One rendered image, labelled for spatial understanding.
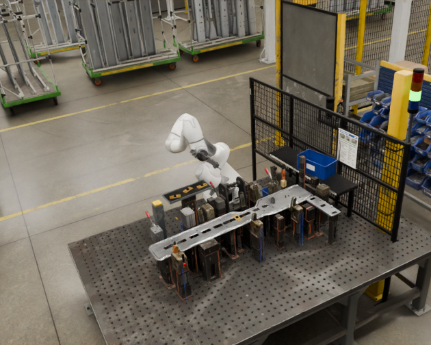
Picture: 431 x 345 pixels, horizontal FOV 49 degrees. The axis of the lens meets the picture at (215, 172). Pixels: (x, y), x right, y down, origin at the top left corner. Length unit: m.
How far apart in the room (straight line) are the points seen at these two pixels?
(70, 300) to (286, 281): 2.13
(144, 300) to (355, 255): 1.60
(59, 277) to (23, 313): 0.49
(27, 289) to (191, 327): 2.18
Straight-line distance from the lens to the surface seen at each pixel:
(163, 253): 3.36
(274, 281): 3.52
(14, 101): 9.10
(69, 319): 4.55
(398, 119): 3.58
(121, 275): 3.73
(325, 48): 5.57
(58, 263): 5.19
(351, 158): 3.96
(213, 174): 4.11
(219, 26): 11.54
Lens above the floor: 3.10
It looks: 30 degrees down
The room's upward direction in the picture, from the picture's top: 5 degrees counter-clockwise
